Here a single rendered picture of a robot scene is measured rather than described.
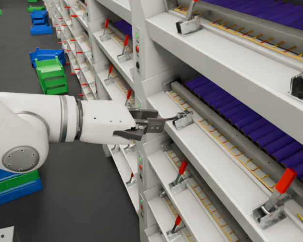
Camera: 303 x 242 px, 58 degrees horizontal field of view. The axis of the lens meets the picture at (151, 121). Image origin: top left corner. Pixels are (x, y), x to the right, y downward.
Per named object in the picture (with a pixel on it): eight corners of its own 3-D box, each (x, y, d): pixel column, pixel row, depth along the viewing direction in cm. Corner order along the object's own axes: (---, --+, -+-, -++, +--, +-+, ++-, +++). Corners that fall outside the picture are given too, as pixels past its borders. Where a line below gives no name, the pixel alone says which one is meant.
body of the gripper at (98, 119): (65, 123, 55) (118, 123, 60) (72, 152, 47) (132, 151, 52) (69, 89, 52) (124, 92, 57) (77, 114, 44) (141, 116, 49)
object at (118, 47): (138, 96, 82) (124, 54, 74) (95, 42, 130) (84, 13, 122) (196, 70, 86) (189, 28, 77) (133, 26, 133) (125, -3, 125)
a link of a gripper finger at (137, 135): (97, 127, 50) (116, 119, 55) (131, 146, 47) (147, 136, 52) (98, 121, 50) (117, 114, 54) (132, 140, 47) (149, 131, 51)
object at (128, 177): (142, 223, 115) (132, 204, 106) (106, 142, 162) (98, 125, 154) (184, 201, 118) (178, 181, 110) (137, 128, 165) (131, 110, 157)
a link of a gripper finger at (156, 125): (131, 130, 54) (160, 131, 57) (136, 139, 52) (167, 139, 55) (134, 116, 53) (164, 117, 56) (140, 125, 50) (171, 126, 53)
